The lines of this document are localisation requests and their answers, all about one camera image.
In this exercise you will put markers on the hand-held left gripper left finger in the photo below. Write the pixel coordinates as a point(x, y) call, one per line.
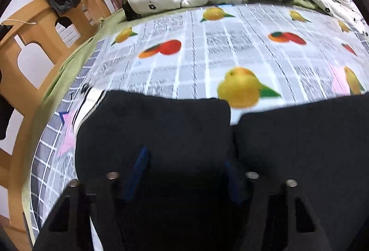
point(139, 171)

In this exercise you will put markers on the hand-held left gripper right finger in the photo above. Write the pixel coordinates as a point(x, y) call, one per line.
point(232, 181)

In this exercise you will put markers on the black pants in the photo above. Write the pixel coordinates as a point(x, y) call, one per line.
point(173, 124)

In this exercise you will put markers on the green bed sheet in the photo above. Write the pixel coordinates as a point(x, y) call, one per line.
point(72, 63)

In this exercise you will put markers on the fruit printed bed sheet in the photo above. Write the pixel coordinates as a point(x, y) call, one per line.
point(201, 46)

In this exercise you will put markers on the black jacket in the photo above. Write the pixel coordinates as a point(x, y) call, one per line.
point(4, 112)

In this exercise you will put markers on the wooden bed frame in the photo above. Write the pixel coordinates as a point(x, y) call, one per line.
point(31, 31)

